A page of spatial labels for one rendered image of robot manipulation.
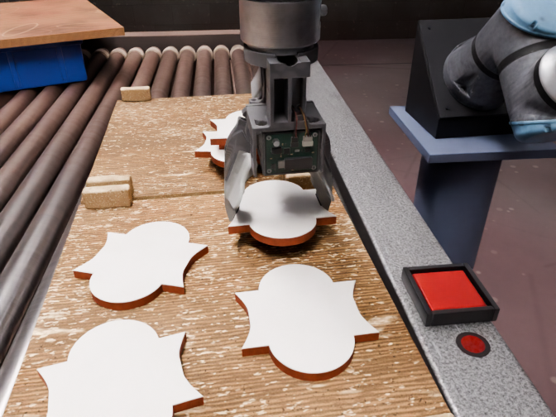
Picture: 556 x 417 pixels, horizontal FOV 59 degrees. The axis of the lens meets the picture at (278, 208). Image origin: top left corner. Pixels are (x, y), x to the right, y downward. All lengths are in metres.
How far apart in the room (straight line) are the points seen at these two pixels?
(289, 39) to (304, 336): 0.26
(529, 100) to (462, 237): 0.42
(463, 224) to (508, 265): 1.11
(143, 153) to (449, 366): 0.56
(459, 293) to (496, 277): 1.63
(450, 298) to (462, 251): 0.68
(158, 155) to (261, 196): 0.25
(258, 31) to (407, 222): 0.34
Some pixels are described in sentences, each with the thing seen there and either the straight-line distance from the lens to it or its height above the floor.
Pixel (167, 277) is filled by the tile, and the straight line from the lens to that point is 0.53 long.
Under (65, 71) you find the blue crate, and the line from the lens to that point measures 1.27.
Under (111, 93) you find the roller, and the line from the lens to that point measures 1.18.
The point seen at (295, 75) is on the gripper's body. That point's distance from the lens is 0.45.
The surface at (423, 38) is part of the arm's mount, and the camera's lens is 1.12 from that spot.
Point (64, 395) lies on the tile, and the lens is 0.45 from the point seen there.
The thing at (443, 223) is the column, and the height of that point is 0.66.
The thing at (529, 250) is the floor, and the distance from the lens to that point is 2.40.
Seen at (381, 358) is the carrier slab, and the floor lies 0.94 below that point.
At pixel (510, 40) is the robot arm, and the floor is 1.09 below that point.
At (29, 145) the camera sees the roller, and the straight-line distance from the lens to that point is 0.97.
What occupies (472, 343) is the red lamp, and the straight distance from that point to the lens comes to 0.53.
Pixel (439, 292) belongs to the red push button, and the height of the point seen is 0.93.
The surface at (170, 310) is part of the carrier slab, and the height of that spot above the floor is 0.94.
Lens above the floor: 1.28
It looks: 32 degrees down
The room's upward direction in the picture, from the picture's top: straight up
